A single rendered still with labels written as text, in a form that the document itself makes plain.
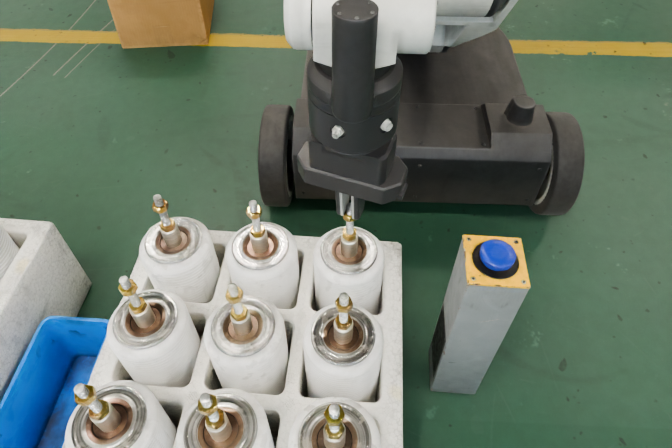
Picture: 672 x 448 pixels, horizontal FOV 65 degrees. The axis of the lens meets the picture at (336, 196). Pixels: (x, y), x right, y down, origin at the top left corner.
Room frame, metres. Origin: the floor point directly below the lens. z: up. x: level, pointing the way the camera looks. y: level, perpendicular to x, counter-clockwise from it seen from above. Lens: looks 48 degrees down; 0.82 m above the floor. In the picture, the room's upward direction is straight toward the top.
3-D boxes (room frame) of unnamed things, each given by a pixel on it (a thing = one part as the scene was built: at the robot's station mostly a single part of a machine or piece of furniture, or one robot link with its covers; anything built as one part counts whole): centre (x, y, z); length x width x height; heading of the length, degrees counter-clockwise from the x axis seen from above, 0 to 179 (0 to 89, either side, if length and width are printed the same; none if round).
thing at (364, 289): (0.41, -0.02, 0.16); 0.10 x 0.10 x 0.18
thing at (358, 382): (0.29, -0.01, 0.16); 0.10 x 0.10 x 0.18
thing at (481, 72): (0.98, -0.16, 0.19); 0.64 x 0.52 x 0.33; 178
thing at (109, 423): (0.19, 0.24, 0.26); 0.02 x 0.02 x 0.03
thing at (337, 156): (0.40, -0.02, 0.45); 0.13 x 0.10 x 0.12; 69
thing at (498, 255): (0.35, -0.19, 0.32); 0.04 x 0.04 x 0.02
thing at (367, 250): (0.41, -0.02, 0.25); 0.08 x 0.08 x 0.01
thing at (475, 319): (0.35, -0.19, 0.16); 0.07 x 0.07 x 0.31; 86
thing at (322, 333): (0.29, -0.01, 0.25); 0.08 x 0.08 x 0.01
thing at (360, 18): (0.39, -0.02, 0.57); 0.11 x 0.11 x 0.11; 86
